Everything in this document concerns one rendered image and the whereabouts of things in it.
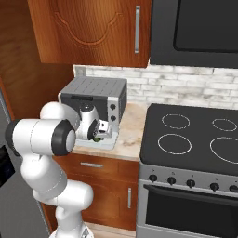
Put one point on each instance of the grey stove with black hob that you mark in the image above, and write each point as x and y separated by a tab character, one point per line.
189	139

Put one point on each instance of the pale blue tupperware container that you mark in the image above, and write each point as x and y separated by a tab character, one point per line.
108	144

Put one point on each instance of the grey toaster oven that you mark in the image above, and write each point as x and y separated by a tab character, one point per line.
93	88

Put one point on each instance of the wooden wall cupboard door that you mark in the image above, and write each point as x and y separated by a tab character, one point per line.
89	31

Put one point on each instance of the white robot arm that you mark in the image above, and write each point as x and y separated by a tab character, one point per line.
40	139

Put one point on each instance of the grey fridge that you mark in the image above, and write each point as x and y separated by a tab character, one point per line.
15	210

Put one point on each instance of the black microwave oven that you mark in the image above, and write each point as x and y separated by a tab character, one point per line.
192	31

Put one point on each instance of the black glass oven door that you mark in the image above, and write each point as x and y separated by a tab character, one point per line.
189	214

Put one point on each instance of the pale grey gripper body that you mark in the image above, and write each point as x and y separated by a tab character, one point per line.
106	134

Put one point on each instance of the tall wooden side panel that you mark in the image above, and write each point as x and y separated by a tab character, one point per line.
21	62

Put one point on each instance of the wooden base cupboard door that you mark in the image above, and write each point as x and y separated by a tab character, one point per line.
108	201

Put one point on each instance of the black stove knob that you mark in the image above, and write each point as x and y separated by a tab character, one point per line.
152	178
214	186
171	180
190	183
234	188

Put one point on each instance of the wooden drawer front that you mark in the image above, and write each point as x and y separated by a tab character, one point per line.
117	169

